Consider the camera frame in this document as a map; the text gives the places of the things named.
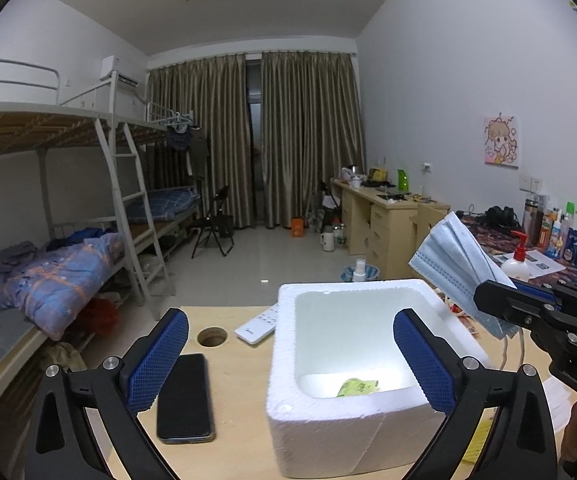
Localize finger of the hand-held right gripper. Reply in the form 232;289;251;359
476;305;550;334
473;280;569;312

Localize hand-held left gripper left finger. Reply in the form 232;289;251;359
26;308;189;480

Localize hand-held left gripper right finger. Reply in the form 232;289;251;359
393;308;559;480

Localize blue face mask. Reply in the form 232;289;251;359
409;211;519;339

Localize white foam box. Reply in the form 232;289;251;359
267;278;492;480

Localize white lotion pump bottle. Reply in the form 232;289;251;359
499;230;535;284

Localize black smartphone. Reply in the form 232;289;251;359
156;353;217;445

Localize printed paper sheets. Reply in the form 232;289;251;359
493;249;565;281

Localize dark patterned desk cover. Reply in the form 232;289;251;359
456;211;577;287

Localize yellow-green paper scrap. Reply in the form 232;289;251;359
337;377;380;398

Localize red clothing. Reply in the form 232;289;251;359
85;297;120;337

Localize dark thermos flask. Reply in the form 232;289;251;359
522;197;545;246

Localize black headphones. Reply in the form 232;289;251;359
483;205;520;229

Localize row of toiletry bottles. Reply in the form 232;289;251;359
539;202;577;269

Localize blue patterned basin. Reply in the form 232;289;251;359
341;264;382;284

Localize white remote control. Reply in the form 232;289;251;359
234;305;280;345

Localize wooden chair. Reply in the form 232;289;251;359
408;202;452;273

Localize blue patterned quilt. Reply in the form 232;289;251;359
0;232;127;341

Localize black folding chair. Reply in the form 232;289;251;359
191;185;236;259

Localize white bunk bed ladder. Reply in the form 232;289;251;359
94;117;177;319

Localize light wooden desk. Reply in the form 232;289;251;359
331;177;450;257

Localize blue plaid bedding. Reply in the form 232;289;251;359
145;186;197;224

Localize dark hanging clothes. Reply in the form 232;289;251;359
165;125;210;179

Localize brown curtain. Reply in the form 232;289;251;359
260;50;368;232
147;52;255;229

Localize white metal bunk bed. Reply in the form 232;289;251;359
0;57;204;411

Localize white air conditioner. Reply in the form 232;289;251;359
100;55;142;86

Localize white cable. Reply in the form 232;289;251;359
497;329;528;372

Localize cartoon wall poster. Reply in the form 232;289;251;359
483;116;521;169

